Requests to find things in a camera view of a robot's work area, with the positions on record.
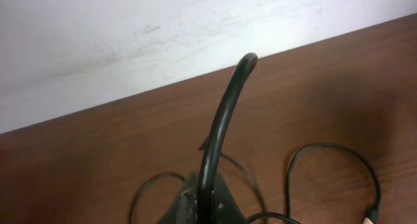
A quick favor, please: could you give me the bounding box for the thin black USB cable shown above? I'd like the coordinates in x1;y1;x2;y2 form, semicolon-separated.
128;143;382;224

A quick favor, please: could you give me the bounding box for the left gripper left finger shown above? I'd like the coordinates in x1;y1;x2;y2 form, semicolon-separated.
157;171;199;224

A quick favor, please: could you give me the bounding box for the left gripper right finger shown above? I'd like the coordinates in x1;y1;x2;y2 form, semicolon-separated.
212;173;248;224

